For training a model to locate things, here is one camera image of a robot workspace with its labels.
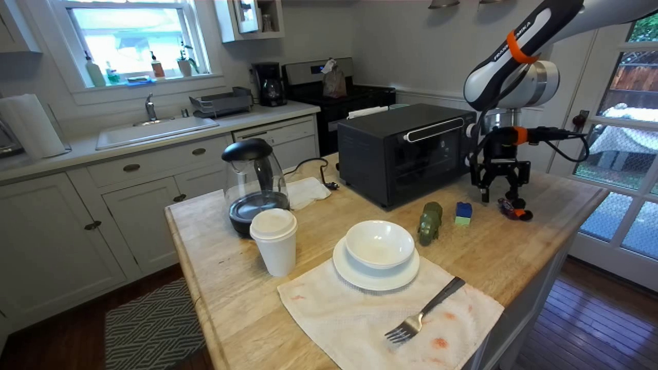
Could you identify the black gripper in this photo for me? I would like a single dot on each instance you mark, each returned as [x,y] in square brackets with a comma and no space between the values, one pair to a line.
[507,161]

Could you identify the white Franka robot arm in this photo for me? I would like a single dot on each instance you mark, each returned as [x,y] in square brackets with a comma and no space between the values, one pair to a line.
[495,74]

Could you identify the green plush toy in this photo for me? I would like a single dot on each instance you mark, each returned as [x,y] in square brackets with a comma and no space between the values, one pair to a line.
[431,223]

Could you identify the blue and green block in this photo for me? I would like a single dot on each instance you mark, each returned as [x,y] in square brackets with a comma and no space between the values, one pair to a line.
[464,215]

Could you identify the white glass panel door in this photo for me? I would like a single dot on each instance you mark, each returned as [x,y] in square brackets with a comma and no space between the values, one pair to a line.
[597,123]

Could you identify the black toaster oven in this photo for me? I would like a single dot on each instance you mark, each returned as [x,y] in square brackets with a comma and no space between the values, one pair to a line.
[384,158]

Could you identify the white bowl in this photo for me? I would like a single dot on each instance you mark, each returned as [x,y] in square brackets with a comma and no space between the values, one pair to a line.
[376,244]

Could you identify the metal fork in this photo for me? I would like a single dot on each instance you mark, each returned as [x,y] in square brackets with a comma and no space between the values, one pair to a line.
[428,310]

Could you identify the floral dish towel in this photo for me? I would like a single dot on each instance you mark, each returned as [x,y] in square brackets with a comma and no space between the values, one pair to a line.
[366,111]

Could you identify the white plate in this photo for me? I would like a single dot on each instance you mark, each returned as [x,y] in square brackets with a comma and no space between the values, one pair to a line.
[371,280]

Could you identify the black kitchen stove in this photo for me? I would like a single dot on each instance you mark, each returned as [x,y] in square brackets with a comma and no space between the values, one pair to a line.
[342,103]

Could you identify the white paper napkin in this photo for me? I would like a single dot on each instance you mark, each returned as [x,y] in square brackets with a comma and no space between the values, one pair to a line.
[305,193]

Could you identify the brown paper bag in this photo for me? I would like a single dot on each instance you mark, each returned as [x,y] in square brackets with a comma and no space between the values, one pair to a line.
[333,82]

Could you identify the white stained dish cloth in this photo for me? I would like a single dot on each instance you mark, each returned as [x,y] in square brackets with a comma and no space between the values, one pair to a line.
[342,322]

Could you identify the white paper cup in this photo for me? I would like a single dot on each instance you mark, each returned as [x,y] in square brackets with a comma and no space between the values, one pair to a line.
[274,248]

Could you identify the glass electric kettle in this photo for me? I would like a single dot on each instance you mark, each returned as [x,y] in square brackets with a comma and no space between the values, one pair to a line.
[253,198]

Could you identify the black coffee maker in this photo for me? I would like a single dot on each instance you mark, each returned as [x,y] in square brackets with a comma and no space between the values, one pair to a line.
[268,86]

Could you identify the grey dish rack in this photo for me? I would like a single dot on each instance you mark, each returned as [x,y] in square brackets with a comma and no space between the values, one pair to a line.
[220,103]

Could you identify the white wooden-top kitchen island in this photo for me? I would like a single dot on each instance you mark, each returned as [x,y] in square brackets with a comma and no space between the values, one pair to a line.
[227,300]

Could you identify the white vase with plant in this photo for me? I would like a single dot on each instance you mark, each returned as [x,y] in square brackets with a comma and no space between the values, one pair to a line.
[184,66]

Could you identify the white kitchen sink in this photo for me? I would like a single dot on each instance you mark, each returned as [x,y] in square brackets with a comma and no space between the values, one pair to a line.
[154,132]

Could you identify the chrome faucet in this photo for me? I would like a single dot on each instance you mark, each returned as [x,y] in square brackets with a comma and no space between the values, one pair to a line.
[150,110]

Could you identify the white counter cabinets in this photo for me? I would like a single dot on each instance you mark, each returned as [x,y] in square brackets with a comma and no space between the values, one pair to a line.
[137,212]

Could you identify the small red bottle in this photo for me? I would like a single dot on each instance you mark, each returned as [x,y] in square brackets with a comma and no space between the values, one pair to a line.
[156,66]

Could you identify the blue sponge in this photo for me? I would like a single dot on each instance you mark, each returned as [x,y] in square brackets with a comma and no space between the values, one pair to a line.
[140,81]

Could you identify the grey patterned floor mat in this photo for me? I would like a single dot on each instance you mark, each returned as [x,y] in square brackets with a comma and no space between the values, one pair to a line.
[150,330]

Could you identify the kitchen window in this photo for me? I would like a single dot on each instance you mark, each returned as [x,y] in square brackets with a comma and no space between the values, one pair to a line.
[131,42]

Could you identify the small teal bottle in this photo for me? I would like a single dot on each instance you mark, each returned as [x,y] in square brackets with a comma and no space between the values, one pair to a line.
[113,74]

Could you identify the white soap bottle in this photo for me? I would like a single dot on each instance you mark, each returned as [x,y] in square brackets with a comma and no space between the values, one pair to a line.
[96,74]

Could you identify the white paper towel roll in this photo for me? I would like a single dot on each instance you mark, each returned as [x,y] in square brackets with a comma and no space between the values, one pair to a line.
[34,127]

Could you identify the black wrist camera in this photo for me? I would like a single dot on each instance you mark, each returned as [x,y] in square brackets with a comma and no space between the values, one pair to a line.
[505,136]

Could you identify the white wall cabinet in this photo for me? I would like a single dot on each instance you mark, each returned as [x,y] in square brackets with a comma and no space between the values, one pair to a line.
[232,22]
[12,27]

